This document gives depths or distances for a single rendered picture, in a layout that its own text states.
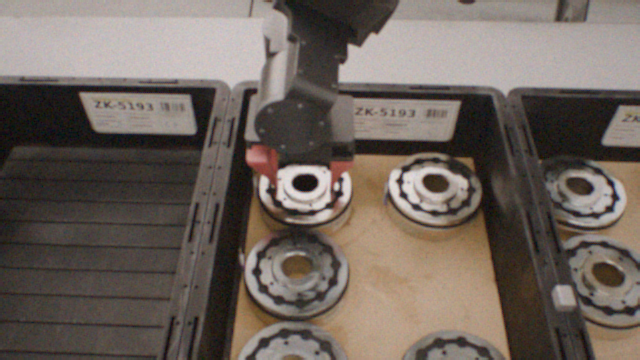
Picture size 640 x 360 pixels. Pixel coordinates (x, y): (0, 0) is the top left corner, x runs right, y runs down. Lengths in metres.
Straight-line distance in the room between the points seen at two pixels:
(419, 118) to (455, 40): 0.49
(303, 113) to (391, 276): 0.24
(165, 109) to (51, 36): 0.57
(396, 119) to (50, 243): 0.40
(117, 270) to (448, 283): 0.34
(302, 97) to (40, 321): 0.36
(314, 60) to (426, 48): 0.69
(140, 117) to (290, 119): 0.31
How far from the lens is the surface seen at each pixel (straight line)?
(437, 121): 0.68
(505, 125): 0.64
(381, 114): 0.67
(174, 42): 1.14
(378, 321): 0.58
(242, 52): 1.09
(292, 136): 0.44
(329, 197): 0.63
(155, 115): 0.70
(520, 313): 0.56
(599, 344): 0.63
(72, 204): 0.72
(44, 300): 0.65
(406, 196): 0.64
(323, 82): 0.42
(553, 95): 0.69
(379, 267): 0.61
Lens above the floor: 1.34
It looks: 50 degrees down
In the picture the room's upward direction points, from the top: straight up
